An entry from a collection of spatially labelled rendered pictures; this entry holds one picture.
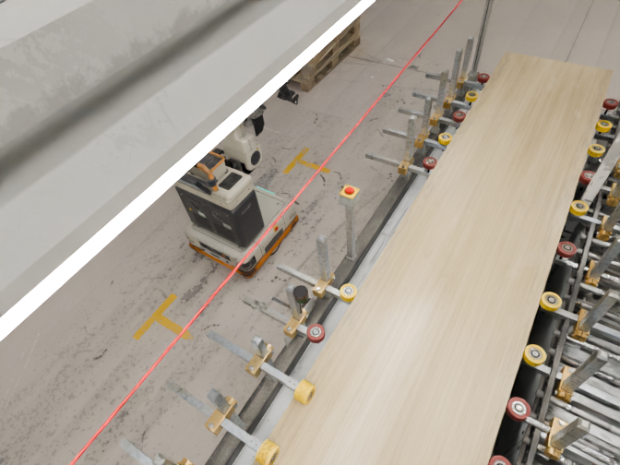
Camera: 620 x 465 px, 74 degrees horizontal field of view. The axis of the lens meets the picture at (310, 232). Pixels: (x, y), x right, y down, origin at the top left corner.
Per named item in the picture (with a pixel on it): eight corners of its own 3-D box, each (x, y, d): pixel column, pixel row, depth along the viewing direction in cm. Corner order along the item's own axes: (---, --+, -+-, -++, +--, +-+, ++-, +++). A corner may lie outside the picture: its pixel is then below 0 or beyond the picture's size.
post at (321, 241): (323, 295, 215) (315, 238, 178) (327, 290, 217) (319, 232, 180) (328, 298, 214) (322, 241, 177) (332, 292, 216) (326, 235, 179)
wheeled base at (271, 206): (251, 282, 304) (244, 263, 285) (189, 249, 330) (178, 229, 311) (301, 221, 337) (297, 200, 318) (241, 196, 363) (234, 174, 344)
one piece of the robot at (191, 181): (220, 201, 261) (200, 187, 240) (181, 184, 275) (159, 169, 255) (229, 185, 262) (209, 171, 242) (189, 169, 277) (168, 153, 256)
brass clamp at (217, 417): (206, 428, 157) (202, 424, 153) (228, 397, 164) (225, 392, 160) (218, 437, 155) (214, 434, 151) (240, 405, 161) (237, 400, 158)
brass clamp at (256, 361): (245, 372, 170) (243, 367, 166) (265, 345, 176) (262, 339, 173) (257, 379, 167) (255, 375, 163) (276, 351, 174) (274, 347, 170)
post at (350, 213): (346, 259, 228) (343, 203, 193) (350, 253, 230) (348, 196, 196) (352, 262, 226) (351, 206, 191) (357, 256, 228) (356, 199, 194)
